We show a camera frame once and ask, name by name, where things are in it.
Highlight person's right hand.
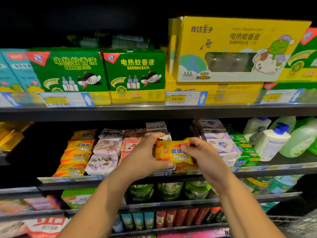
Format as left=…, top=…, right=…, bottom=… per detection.
left=181, top=137, right=233, bottom=190

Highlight person's left hand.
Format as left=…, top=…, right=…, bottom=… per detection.
left=120, top=132, right=175, bottom=182

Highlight stack of pink soap boxes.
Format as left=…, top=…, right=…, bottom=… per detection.
left=118, top=128, right=148, bottom=167

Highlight stack of white purple soap boxes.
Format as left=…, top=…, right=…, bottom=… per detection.
left=195, top=119, right=242, bottom=162

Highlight stack of yellow soap boxes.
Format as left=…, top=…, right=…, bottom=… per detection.
left=173, top=163, right=200, bottom=175

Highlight yellow soap packet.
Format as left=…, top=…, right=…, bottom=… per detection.
left=52, top=163, right=87, bottom=178
left=60, top=151, right=93, bottom=166
left=64, top=139, right=95, bottom=153
left=155, top=138, right=195, bottom=166
left=71, top=129, right=98, bottom=142

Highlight stack of green soap boxes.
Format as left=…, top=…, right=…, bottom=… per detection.
left=228, top=132, right=262, bottom=168

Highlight stack of floral soap boxes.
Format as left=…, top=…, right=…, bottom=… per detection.
left=85, top=128, right=124, bottom=176

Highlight white hand sanitizer bottle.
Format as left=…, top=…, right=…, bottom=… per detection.
left=243, top=117, right=272, bottom=142
left=254, top=122, right=291, bottom=162

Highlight pale green hand sanitizer bottle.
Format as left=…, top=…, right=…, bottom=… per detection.
left=270, top=116, right=297, bottom=132

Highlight bright green hand sanitizer bottle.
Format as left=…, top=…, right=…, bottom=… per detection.
left=308, top=136, right=317, bottom=157

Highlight stack of yellow soap cartons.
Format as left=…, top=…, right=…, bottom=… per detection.
left=0, top=121, right=33, bottom=153

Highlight person's left forearm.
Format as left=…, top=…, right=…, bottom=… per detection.
left=58, top=173, right=145, bottom=238

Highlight person's right forearm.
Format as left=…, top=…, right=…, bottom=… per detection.
left=212, top=177, right=286, bottom=238

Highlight row of red tubes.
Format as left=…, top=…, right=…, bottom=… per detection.
left=155, top=207, right=224, bottom=227

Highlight row of blue white tubes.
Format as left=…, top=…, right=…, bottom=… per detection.
left=111, top=212, right=155, bottom=233

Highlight white blue price tag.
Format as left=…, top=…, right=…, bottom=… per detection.
left=40, top=92, right=95, bottom=108
left=260, top=88, right=305, bottom=104
left=165, top=91, right=209, bottom=106
left=0, top=93, right=23, bottom=108

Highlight pink flat pack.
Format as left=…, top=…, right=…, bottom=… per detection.
left=158, top=228, right=229, bottom=238

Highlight teal packets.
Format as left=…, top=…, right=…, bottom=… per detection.
left=260, top=202, right=280, bottom=213

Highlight flat yellow box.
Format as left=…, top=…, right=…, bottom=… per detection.
left=164, top=72, right=264, bottom=105

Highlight green white carton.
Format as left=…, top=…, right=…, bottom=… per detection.
left=62, top=188, right=97, bottom=210

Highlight green box mosquito print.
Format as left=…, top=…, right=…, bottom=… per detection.
left=26, top=47, right=112, bottom=105
left=103, top=48, right=166, bottom=104

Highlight red white packet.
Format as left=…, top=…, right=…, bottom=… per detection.
left=25, top=216, right=70, bottom=238

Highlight row of dark green packs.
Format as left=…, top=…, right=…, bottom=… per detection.
left=67, top=34, right=152, bottom=51

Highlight row of pink orange packets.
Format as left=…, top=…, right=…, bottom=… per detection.
left=0, top=195, right=60, bottom=214

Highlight large yellow box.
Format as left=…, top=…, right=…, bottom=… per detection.
left=167, top=16, right=312, bottom=83

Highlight green yellow cartoon box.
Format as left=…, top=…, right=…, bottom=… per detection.
left=278, top=28, right=317, bottom=82

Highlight teal box yellow cartoon print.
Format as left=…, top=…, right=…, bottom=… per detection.
left=2, top=48, right=46, bottom=93

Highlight pile of colourful packets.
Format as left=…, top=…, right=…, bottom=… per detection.
left=0, top=220, right=28, bottom=238

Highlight teal box pink flower print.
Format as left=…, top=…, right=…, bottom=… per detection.
left=0, top=53, right=23, bottom=93

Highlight wire basket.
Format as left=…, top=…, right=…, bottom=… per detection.
left=267, top=211, right=317, bottom=238

